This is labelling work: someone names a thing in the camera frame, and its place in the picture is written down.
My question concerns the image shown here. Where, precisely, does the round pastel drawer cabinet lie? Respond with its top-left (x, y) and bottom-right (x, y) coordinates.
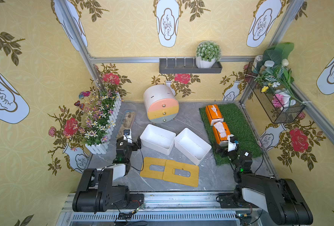
top-left (143, 84), bottom-right (179, 123)

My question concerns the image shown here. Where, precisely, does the white fence flower planter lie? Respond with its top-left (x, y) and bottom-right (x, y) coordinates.
top-left (72, 89), bottom-right (122, 154)

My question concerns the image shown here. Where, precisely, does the wooden tray with stones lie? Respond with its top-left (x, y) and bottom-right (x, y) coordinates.
top-left (117, 110), bottom-right (136, 138)

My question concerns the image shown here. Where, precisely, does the grey wall shelf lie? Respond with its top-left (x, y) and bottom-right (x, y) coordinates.
top-left (159, 57), bottom-right (223, 74)

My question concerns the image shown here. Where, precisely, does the potted green succulent plant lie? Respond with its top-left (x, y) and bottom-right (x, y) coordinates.
top-left (196, 40), bottom-right (221, 68)

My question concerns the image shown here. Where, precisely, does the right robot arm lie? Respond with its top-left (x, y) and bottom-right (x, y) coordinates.
top-left (216, 146), bottom-right (313, 225)

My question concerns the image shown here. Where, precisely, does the artificial flower bouquet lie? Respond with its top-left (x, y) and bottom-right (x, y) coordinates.
top-left (252, 42), bottom-right (307, 105)

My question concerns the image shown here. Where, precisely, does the green artificial grass mat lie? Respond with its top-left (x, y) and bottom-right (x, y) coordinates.
top-left (199, 104), bottom-right (262, 166)

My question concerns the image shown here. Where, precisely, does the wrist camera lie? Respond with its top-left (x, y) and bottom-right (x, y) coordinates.
top-left (123, 129), bottom-right (133, 144)
top-left (227, 134), bottom-right (239, 152)

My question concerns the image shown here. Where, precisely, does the white plastic box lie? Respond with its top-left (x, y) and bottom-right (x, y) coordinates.
top-left (174, 128), bottom-right (212, 166)
top-left (140, 124), bottom-right (176, 155)

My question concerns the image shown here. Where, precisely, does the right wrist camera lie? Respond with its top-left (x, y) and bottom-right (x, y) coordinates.
top-left (227, 134), bottom-right (239, 152)

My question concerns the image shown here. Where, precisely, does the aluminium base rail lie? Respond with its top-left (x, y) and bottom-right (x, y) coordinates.
top-left (56, 191), bottom-right (275, 226)

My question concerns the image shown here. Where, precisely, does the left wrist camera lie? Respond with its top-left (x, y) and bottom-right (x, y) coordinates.
top-left (123, 129), bottom-right (133, 144)

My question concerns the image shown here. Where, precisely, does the wooden slotted lid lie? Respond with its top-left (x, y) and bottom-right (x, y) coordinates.
top-left (140, 157), bottom-right (167, 180)
top-left (162, 160), bottom-right (200, 187)

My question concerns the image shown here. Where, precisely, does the black wire wall basket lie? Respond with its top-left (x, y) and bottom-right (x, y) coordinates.
top-left (246, 62), bottom-right (306, 124)

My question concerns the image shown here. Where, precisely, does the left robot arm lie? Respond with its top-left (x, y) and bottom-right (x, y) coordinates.
top-left (72, 136), bottom-right (144, 213)

